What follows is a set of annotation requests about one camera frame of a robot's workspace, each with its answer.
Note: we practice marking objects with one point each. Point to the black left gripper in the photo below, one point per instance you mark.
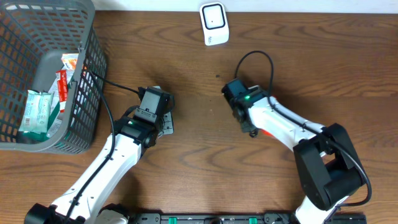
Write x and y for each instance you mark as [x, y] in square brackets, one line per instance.
[168, 123]

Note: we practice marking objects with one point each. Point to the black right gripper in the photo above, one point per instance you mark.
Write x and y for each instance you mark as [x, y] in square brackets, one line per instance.
[249, 129]

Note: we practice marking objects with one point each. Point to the red snack bag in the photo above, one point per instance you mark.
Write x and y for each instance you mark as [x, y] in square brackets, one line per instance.
[267, 117]

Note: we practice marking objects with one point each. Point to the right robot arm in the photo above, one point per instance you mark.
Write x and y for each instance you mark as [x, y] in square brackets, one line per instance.
[328, 166]

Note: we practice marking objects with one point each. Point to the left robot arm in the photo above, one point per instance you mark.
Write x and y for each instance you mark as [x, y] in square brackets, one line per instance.
[131, 135]

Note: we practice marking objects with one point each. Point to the white barcode scanner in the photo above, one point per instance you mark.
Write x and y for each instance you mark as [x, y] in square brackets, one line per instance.
[214, 23]

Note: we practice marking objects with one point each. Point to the red and white snack packet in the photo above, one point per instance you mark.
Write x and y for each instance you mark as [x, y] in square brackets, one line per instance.
[62, 85]

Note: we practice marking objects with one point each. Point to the orange and white snack packet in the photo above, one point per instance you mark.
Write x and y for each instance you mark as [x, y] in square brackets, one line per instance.
[70, 61]

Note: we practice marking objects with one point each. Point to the light green wipes pack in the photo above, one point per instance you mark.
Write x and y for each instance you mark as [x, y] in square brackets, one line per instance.
[37, 112]

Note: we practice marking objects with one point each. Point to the grey plastic mesh basket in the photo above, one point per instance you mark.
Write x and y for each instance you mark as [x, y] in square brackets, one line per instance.
[34, 36]

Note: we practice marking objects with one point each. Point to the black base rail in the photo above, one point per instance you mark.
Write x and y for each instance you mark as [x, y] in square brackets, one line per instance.
[267, 218]

